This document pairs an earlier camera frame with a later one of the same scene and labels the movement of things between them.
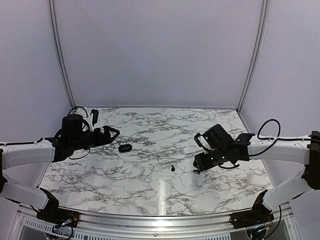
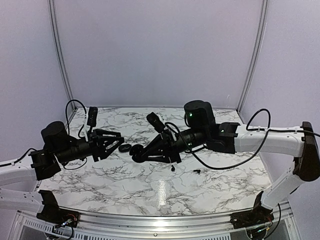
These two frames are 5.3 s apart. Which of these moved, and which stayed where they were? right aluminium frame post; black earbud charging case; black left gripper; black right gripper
Moved: black left gripper; black right gripper
Stayed: black earbud charging case; right aluminium frame post
